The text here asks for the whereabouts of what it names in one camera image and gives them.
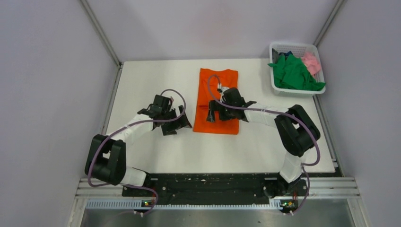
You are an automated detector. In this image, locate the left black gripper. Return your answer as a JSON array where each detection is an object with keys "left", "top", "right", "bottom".
[{"left": 161, "top": 105, "right": 192, "bottom": 135}]

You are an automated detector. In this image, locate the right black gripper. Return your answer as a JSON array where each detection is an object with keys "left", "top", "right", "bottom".
[{"left": 207, "top": 99, "right": 235, "bottom": 122}]

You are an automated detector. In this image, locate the orange t shirt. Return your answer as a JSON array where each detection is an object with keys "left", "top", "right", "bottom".
[{"left": 193, "top": 69, "right": 239, "bottom": 135}]

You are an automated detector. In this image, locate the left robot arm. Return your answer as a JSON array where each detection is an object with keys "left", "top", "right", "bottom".
[{"left": 84, "top": 95, "right": 191, "bottom": 195}]

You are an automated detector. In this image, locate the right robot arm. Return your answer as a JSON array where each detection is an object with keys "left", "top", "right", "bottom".
[{"left": 207, "top": 83, "right": 321, "bottom": 195}]

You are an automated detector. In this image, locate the green t shirt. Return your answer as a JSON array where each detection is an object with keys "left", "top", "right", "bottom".
[{"left": 268, "top": 54, "right": 326, "bottom": 91}]

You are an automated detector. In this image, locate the dark blue t shirt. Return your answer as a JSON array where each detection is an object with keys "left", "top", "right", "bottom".
[{"left": 279, "top": 51, "right": 293, "bottom": 57}]

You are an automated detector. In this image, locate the white plastic basket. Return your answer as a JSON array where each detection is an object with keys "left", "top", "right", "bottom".
[{"left": 269, "top": 42, "right": 326, "bottom": 96}]

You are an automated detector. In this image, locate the pink t shirt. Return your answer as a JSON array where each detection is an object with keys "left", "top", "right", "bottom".
[{"left": 301, "top": 52, "right": 322, "bottom": 75}]

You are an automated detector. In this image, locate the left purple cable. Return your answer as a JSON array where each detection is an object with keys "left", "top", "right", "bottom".
[{"left": 87, "top": 89, "right": 187, "bottom": 217}]

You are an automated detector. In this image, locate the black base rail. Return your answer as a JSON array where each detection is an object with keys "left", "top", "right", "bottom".
[{"left": 122, "top": 173, "right": 308, "bottom": 205}]

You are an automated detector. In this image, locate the white cable duct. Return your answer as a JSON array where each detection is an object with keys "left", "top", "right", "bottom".
[{"left": 85, "top": 197, "right": 283, "bottom": 210}]

